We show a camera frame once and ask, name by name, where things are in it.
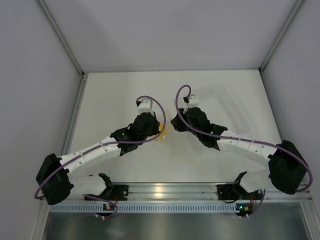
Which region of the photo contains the yellow fake lemon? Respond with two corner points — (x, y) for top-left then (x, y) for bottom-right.
(156, 123), (167, 141)

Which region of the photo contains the clear zip top bag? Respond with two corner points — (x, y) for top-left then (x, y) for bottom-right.
(155, 122), (174, 144)

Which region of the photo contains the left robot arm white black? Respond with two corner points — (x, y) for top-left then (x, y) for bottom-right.
(35, 112), (160, 206)

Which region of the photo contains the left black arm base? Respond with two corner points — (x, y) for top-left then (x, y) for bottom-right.
(99, 184), (129, 201)

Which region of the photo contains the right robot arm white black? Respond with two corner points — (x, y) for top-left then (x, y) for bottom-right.
(170, 107), (308, 199)

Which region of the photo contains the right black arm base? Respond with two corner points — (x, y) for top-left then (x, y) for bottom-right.
(216, 184), (240, 201)

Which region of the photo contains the white perforated plastic basket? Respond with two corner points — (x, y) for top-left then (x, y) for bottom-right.
(178, 82), (256, 137)

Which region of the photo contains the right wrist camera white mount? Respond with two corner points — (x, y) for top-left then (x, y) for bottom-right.
(183, 94), (200, 114)

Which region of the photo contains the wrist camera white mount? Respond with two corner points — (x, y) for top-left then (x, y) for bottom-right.
(136, 98), (154, 115)
(183, 94), (200, 114)

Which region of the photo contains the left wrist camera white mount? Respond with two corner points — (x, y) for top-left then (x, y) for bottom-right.
(136, 98), (154, 115)

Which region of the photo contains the aluminium mounting rail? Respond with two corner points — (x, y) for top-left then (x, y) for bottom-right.
(99, 181), (311, 202)

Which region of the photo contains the aluminium frame post left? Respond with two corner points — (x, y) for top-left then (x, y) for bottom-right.
(36, 0), (86, 76)

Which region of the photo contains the aluminium frame post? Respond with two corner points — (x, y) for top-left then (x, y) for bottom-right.
(258, 0), (306, 74)
(36, 0), (86, 76)

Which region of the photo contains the aluminium frame post right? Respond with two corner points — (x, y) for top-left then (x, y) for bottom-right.
(258, 0), (306, 74)

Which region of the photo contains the slotted grey cable duct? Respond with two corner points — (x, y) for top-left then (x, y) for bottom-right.
(50, 202), (250, 214)

